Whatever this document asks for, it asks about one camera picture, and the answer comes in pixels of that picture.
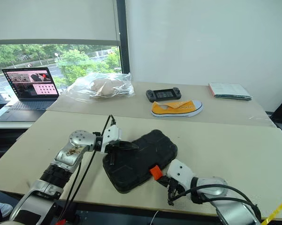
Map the yellow canvas sneaker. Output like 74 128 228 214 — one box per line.
151 100 204 118

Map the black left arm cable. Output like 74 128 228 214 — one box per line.
58 114 117 225

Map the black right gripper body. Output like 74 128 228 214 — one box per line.
162 176 179 192

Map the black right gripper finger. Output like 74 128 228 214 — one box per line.
157 175 170 188

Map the black window frame post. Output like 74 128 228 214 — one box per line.
116 0 132 82

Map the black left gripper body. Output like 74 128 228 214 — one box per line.
105 140 123 155

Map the white roller blind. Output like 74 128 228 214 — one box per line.
0 0 121 46

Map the white sneaker on floor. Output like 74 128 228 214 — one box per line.
0 198 14 218

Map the open grey laptop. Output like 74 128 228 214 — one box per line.
0 67 60 122

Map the black plastic tool case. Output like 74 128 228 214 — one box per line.
102 129 178 194

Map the beige item inside bag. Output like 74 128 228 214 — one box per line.
91 78 122 97

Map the stack of booklets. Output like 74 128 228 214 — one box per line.
208 82 253 101

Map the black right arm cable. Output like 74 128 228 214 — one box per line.
168 184 261 220

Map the yellow translucent strip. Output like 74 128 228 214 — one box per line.
262 194 282 225

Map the black handheld game console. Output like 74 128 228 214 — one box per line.
145 87 182 103

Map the clear plastic bag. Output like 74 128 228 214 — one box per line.
67 72 135 102

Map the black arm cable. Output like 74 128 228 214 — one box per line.
168 184 261 220
58 114 117 225

